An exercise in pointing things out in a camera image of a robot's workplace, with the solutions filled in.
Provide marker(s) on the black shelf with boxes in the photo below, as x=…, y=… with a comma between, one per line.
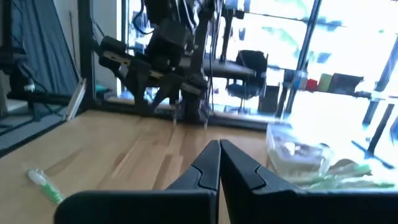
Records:
x=342, y=82

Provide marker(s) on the green toothbrush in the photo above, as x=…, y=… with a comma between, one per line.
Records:
x=357, y=170
x=49, y=189
x=367, y=185

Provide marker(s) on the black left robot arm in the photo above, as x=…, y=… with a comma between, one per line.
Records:
x=197, y=46

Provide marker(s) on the white plastic bin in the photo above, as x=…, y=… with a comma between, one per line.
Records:
x=298, y=165

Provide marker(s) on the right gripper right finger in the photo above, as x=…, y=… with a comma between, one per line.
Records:
x=248, y=199

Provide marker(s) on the large window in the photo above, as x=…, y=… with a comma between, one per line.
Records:
x=342, y=37

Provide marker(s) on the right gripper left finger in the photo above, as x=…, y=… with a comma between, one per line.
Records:
x=186, y=199

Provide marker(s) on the black office chair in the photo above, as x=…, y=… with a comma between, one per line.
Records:
x=252, y=68

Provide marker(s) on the dark blue curtain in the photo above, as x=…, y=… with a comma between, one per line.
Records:
x=46, y=46

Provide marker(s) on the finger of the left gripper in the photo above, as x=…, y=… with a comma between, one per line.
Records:
x=138, y=87
x=169, y=88

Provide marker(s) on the black desk surface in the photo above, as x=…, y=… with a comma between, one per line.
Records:
x=230, y=70

